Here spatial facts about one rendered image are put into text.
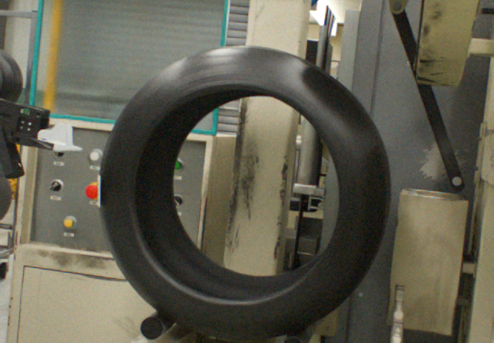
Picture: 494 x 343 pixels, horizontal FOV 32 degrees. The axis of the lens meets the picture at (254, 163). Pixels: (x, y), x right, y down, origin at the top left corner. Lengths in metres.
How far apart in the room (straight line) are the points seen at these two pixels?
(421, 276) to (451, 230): 0.12
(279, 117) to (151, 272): 0.53
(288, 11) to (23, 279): 1.11
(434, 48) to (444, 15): 0.15
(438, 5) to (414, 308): 0.71
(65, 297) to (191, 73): 1.06
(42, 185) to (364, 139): 1.22
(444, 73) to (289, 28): 0.39
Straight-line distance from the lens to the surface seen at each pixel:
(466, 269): 1.99
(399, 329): 1.53
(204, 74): 1.66
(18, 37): 12.05
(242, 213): 2.05
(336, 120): 1.62
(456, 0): 1.56
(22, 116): 1.87
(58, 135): 1.86
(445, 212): 1.94
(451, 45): 1.73
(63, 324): 2.57
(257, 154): 2.03
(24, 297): 2.60
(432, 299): 1.97
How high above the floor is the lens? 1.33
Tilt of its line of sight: 3 degrees down
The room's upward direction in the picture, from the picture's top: 6 degrees clockwise
